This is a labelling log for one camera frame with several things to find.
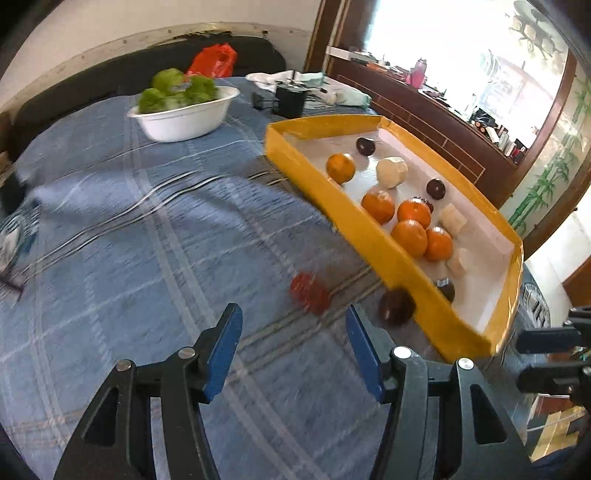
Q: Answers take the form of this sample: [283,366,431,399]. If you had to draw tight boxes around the yellow cardboard box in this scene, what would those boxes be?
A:
[264,115,525,361]

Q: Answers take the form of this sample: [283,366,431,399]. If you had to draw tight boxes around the pink bottle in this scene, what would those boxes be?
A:
[409,58,428,88]

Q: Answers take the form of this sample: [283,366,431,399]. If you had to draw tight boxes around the green lettuce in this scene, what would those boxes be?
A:
[137,68,220,114]

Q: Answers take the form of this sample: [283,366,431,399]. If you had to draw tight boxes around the red plum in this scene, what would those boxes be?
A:
[289,272,332,315]

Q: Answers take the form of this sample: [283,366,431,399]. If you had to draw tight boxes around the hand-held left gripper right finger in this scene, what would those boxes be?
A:
[346,304,532,480]

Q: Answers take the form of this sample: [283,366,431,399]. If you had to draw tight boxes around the person's blue pants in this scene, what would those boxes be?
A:
[531,445,580,480]

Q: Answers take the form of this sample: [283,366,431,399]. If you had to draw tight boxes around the row of cosmetic bottles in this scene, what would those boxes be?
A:
[468,104,529,163]

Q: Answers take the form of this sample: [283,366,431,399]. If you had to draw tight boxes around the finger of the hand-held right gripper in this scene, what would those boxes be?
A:
[515,361,591,398]
[515,323,591,355]

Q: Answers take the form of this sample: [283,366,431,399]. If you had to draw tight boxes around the pale sugarcane chunk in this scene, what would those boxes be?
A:
[447,248,474,278]

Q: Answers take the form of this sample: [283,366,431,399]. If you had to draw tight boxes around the red plastic bag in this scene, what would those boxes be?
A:
[186,44,238,78]

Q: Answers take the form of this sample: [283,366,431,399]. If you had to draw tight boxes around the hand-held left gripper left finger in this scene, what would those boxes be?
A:
[54,304,243,480]

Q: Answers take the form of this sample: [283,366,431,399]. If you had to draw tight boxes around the cream banana piece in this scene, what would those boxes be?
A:
[438,204,468,238]
[376,157,409,189]

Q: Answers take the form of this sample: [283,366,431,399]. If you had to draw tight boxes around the black cylindrical motor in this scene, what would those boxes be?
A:
[274,80,309,120]

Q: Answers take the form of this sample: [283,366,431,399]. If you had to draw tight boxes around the white bowl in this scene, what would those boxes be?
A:
[127,85,242,143]

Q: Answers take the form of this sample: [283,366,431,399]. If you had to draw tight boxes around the small orange mandarin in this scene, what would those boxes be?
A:
[425,226,454,262]

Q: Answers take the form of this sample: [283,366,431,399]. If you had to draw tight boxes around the bamboo wall decal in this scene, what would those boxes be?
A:
[508,69,591,236]

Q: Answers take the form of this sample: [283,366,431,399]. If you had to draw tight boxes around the black padded sofa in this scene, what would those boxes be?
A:
[9,36,287,158]

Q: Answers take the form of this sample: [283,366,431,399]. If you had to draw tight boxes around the brown wooden cabinet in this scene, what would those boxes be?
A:
[323,46,532,208]

